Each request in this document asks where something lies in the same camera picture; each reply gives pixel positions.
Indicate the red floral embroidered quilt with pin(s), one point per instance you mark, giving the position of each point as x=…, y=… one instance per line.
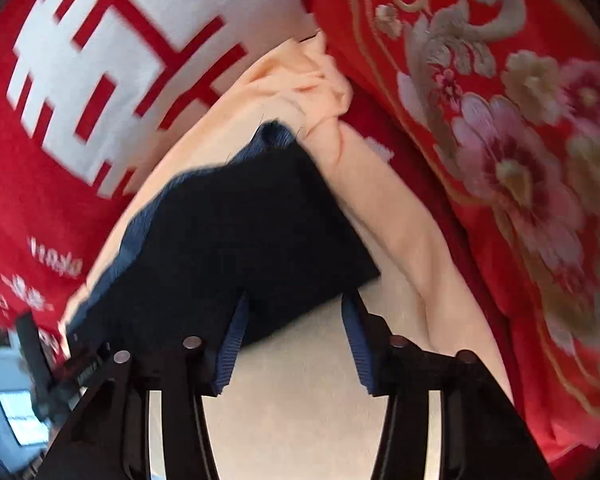
x=502, y=99

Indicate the dark navy blue pants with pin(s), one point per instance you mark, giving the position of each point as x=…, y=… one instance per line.
x=264, y=229

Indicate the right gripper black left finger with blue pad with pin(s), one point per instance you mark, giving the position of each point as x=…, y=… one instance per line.
x=108, y=434

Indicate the peach fleece blanket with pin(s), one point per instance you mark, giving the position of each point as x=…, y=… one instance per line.
x=299, y=84

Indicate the red blanket white characters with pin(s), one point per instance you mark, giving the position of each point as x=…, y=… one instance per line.
x=93, y=93

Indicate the cream beige sofa cushion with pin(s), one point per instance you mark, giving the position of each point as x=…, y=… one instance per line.
x=295, y=409

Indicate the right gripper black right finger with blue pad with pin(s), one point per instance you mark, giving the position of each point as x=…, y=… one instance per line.
x=447, y=417

